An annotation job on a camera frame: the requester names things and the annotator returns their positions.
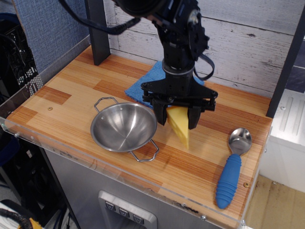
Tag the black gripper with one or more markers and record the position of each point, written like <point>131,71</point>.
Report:
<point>179,90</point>

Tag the yellow cheese wedge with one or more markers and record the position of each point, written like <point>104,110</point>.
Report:
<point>177,117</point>

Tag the stainless steel pot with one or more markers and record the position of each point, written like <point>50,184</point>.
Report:
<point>123,127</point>

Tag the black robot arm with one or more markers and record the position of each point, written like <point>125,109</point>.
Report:
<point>183,38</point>

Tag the blue folded cloth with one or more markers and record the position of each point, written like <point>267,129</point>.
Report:
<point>155,74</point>

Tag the white appliance on right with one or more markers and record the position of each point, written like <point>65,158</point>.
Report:
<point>283,160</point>

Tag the silver button panel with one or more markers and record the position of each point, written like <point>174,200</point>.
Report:
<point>119,214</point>

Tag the clear acrylic table guard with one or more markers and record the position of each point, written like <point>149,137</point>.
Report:
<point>178,186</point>

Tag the blue handled metal spoon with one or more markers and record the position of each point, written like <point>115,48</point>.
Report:
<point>240,142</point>

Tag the dark right vertical post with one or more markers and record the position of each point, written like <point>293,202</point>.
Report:
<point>287,67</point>

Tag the dark vertical post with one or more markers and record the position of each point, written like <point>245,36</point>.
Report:
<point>99,39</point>
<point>287,67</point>

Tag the dark left vertical post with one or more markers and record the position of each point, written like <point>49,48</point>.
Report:
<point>99,39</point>

